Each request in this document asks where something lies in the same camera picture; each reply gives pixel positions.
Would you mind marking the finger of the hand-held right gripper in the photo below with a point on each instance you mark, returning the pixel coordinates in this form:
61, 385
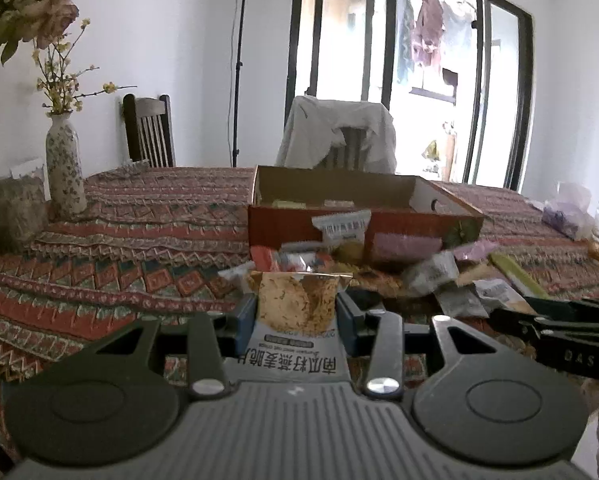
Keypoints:
579, 307
519, 321

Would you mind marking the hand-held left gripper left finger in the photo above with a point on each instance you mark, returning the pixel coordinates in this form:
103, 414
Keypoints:
244, 327

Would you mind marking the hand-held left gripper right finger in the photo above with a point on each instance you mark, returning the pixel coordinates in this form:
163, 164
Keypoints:
352, 330

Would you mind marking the oat crisp snack packet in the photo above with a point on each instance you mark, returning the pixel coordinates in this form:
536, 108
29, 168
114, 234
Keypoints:
294, 310

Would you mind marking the pile of mixed snack packets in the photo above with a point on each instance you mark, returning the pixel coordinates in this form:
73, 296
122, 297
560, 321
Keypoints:
429, 272

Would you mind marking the cardboard box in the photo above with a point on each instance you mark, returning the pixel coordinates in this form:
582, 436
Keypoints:
329, 185

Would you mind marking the purple tissue pack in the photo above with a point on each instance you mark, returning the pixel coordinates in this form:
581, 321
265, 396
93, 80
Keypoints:
564, 217

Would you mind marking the yellow-green snack packet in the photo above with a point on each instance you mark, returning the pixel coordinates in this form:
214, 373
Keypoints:
287, 204

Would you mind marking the patterned tablecloth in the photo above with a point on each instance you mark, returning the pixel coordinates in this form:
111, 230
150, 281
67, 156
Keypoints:
129, 260

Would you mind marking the jacket-draped wooden chair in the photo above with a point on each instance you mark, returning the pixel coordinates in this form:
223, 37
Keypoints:
352, 152

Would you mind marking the brown wooden board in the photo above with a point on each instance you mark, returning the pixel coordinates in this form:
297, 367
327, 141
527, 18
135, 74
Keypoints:
449, 155

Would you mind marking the yellow bag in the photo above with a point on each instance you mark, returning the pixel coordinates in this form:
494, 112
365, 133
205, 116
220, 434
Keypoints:
432, 151

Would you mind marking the small floral pouch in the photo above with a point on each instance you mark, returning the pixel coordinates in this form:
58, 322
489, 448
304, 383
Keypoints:
132, 166

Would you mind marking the white jacket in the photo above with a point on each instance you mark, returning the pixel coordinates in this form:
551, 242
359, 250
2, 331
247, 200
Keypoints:
319, 130

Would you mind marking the black-framed sliding glass door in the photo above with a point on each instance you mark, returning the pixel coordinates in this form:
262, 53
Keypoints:
525, 110

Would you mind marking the dark wooden chair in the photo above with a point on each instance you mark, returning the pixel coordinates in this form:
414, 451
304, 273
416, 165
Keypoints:
129, 125

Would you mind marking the floral ceramic vase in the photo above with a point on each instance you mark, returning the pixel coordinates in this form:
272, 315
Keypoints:
66, 170

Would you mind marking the dark hanging cloth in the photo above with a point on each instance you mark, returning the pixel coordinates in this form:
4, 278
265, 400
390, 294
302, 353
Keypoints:
449, 76

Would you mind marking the grey-green mottled container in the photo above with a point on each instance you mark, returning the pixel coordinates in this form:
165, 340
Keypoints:
14, 210

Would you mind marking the grey hanging garment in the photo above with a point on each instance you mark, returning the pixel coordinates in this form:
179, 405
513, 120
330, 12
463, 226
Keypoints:
459, 35

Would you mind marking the yellow flower branches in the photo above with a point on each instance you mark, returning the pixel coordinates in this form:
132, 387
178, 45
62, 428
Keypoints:
61, 95

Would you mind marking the blue hanging garment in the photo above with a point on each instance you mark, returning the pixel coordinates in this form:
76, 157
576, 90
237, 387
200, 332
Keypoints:
404, 35

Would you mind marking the maroon hanging garment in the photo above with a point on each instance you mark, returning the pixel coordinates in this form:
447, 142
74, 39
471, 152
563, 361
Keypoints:
427, 25

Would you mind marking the pink dried flowers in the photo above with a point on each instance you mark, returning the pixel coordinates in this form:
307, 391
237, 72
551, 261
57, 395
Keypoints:
54, 20

